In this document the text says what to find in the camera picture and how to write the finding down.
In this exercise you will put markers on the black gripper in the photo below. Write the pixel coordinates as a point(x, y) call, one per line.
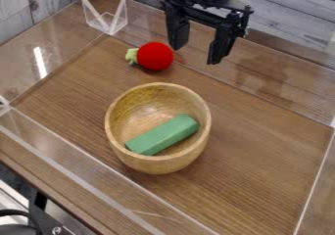
point(228, 15)

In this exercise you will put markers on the red plush strawberry toy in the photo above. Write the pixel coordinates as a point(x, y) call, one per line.
point(152, 56)

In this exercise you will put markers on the round wooden bowl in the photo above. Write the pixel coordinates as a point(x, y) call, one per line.
point(137, 110)

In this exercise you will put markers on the green rectangular block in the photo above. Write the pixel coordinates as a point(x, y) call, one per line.
point(162, 135)

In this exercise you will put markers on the clear acrylic corner bracket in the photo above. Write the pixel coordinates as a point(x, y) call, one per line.
point(105, 22)

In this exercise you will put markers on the clear acrylic tray wall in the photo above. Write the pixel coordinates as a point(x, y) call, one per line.
point(261, 181)

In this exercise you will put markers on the black table clamp mount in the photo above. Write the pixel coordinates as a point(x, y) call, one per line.
point(48, 225)

